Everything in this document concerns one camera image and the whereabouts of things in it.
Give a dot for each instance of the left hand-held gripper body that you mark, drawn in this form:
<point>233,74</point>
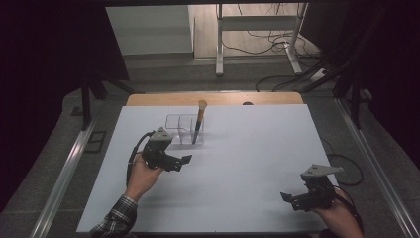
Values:
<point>158,152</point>

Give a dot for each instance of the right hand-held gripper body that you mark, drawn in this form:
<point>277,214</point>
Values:
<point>318,192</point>

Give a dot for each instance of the clear plastic compartment organizer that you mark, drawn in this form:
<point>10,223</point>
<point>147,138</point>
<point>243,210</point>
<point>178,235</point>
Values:
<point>183,130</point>

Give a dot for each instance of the person's left hand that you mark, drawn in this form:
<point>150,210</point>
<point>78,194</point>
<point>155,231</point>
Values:
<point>143,178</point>

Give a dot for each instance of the white table cover sheet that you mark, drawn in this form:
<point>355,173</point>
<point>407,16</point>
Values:
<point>237,185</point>

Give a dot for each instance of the black metal stand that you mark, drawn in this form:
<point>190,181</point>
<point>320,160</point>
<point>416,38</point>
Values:
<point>92,95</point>
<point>350,89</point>

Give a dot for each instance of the white power strip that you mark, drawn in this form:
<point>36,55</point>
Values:
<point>317,75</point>

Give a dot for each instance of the white cabinet panel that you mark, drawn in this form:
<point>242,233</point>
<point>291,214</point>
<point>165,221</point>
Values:
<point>150,29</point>

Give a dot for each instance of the aluminium floor rail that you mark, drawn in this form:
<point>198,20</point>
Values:
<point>62,178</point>
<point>376,168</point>

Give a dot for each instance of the black rectangular floor frame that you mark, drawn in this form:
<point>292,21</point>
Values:
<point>95,141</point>

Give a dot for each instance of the white metal desk frame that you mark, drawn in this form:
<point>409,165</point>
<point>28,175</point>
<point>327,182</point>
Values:
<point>254,23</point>

